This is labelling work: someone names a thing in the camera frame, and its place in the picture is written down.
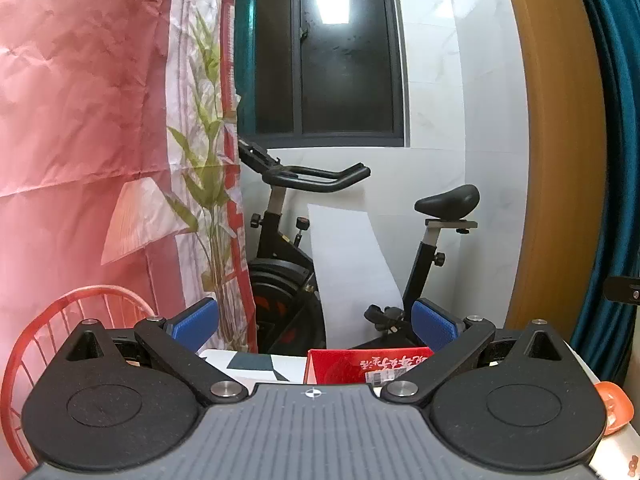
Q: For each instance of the black exercise bike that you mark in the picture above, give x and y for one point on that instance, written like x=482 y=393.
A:
x=280 y=285

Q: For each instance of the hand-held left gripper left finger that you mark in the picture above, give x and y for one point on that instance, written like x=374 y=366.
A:
x=195 y=322

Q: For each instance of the red strawberry print box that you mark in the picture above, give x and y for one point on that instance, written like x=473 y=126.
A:
x=335 y=365

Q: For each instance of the white board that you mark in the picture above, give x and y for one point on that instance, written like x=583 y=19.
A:
x=345 y=270

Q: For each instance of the blue curtain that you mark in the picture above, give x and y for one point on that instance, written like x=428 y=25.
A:
x=620 y=135

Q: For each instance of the orange dish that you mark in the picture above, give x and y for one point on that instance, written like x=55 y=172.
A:
x=617 y=405

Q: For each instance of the dark window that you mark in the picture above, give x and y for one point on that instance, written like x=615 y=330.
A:
x=340 y=85

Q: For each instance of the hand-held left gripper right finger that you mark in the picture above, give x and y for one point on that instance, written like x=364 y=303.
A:
x=435 y=325

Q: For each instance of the wooden door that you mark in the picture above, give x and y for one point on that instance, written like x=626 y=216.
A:
x=560 y=160

